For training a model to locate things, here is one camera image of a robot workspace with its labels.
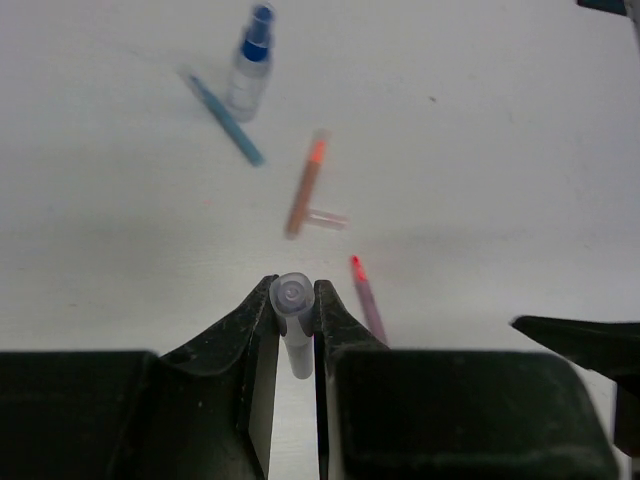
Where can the small bottle blue cap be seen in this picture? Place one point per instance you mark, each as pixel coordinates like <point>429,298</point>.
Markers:
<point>251,64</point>

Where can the purple clear pen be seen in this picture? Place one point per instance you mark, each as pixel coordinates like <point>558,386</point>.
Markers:
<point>292,298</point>

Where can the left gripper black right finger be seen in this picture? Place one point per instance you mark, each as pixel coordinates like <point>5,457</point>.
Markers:
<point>386,413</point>

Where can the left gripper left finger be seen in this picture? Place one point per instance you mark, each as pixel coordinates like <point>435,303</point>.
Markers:
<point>201,411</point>

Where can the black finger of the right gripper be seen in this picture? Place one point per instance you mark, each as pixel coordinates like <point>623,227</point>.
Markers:
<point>610,349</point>

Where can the blue pen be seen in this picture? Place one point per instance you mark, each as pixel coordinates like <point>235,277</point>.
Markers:
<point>216,108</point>

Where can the orange pencil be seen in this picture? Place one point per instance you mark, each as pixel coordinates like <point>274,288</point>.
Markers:
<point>313,164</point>

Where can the pink red pen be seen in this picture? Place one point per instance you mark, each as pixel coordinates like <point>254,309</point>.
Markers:
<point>367,300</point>

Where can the clear pen cap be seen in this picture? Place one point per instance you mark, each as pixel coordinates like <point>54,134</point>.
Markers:
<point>326,219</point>

